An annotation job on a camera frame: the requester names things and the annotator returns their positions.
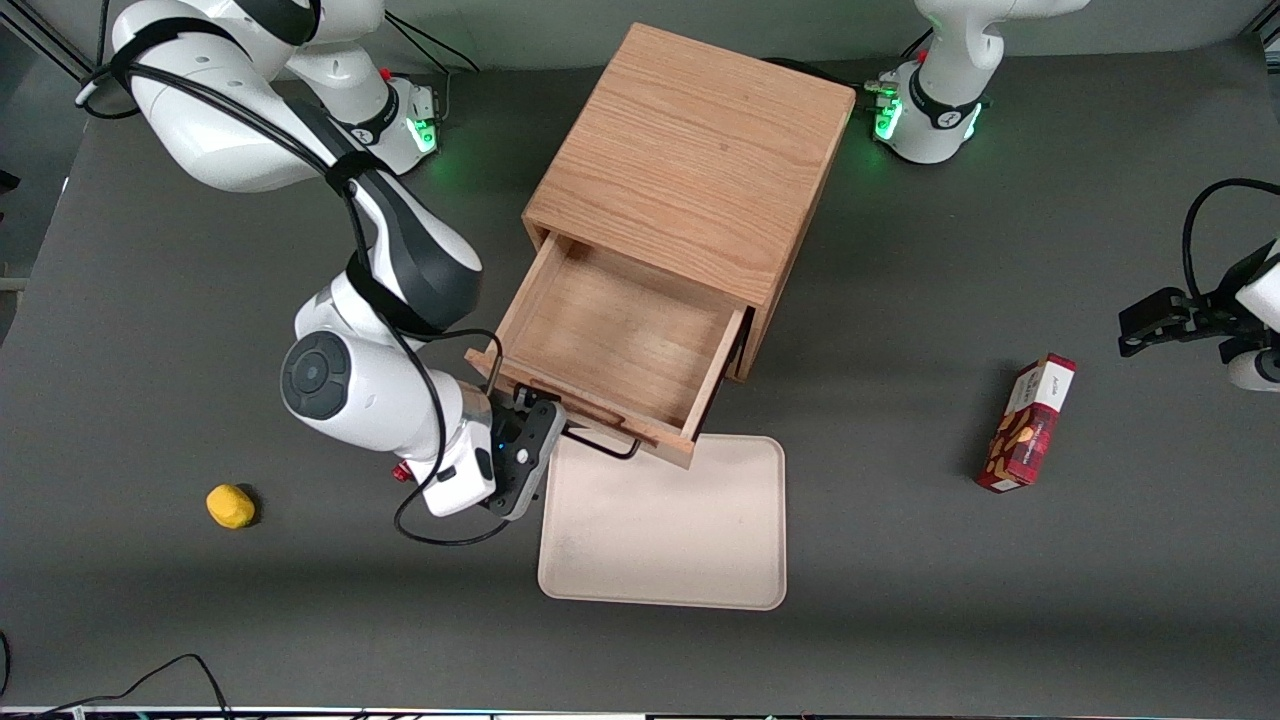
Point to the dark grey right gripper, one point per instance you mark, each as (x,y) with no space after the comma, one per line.
(503,434)

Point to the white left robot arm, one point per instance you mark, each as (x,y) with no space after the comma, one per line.
(940,100)

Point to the wooden drawer cabinet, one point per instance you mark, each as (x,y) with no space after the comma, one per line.
(690,150)

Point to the beige plastic tray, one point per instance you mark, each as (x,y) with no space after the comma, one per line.
(660,540)

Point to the red tartan shortbread box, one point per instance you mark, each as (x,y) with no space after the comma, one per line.
(1030,430)

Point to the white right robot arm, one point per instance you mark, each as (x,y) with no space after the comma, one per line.
(220,130)

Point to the black metal frame bar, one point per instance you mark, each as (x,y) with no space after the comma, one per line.
(45,45)

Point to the yellow lemon-shaped object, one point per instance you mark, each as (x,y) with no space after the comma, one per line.
(231,506)

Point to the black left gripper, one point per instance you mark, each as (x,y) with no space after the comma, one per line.
(1207,305)

